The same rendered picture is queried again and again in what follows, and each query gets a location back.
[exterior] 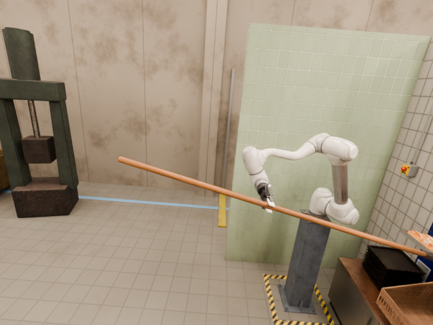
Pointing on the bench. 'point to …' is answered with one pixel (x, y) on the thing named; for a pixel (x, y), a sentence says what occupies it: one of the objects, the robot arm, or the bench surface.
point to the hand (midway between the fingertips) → (269, 206)
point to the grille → (423, 269)
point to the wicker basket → (396, 309)
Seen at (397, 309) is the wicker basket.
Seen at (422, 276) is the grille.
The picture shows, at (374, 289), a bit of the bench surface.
